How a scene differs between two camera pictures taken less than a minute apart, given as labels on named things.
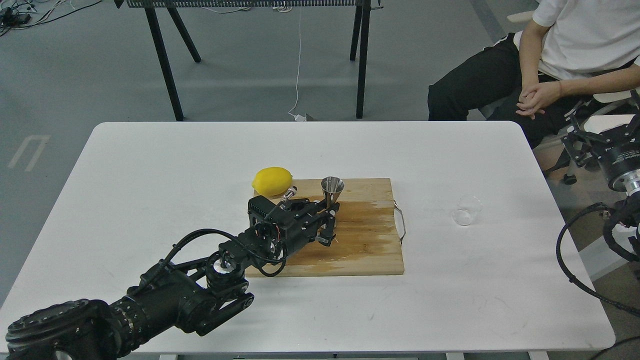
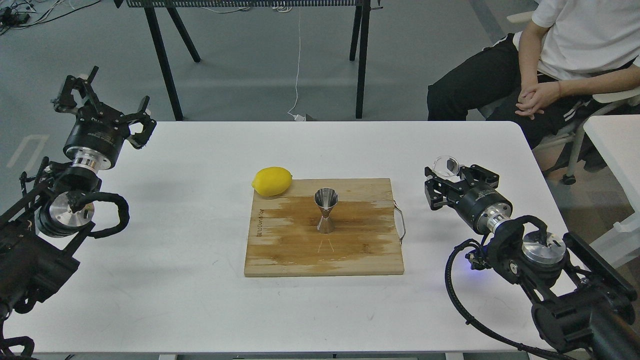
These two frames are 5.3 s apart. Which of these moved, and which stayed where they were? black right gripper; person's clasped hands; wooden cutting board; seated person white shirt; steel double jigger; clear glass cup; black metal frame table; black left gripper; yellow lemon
Moved: black right gripper; black left gripper; clear glass cup; steel double jigger
Stayed: yellow lemon; seated person white shirt; person's clasped hands; black metal frame table; wooden cutting board
